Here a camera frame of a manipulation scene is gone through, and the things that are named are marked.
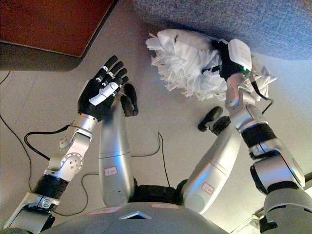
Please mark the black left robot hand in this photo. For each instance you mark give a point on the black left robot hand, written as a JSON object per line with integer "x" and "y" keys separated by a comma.
{"x": 95, "y": 97}

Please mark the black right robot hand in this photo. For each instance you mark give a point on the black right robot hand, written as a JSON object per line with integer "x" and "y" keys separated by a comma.
{"x": 239, "y": 54}

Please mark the white shaggy pillow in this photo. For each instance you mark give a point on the white shaggy pillow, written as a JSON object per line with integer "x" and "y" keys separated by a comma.
{"x": 185, "y": 63}

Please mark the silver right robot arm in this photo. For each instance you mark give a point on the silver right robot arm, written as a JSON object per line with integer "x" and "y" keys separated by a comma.
{"x": 258, "y": 136}

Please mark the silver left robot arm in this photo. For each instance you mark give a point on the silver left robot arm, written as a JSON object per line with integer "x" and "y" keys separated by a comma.
{"x": 70, "y": 161}

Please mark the grey fabric armchair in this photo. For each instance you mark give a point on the grey fabric armchair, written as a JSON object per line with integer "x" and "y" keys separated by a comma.
{"x": 231, "y": 19}

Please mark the reddish brown wooden table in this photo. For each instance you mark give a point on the reddish brown wooden table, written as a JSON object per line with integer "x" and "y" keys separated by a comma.
{"x": 48, "y": 24}

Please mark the black robot pelvis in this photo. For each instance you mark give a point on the black robot pelvis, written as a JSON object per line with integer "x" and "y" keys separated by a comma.
{"x": 156, "y": 192}

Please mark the grey robot torso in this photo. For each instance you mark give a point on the grey robot torso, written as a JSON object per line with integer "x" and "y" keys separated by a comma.
{"x": 146, "y": 221}

